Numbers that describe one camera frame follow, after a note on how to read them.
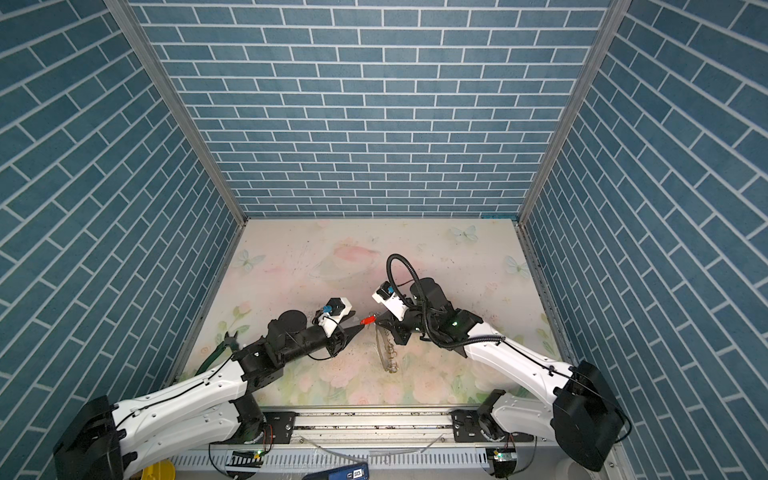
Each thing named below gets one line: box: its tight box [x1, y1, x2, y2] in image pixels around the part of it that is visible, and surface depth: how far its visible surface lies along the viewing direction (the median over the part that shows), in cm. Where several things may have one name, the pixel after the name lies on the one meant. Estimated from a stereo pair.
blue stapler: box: [302, 462, 369, 480], surface depth 66 cm
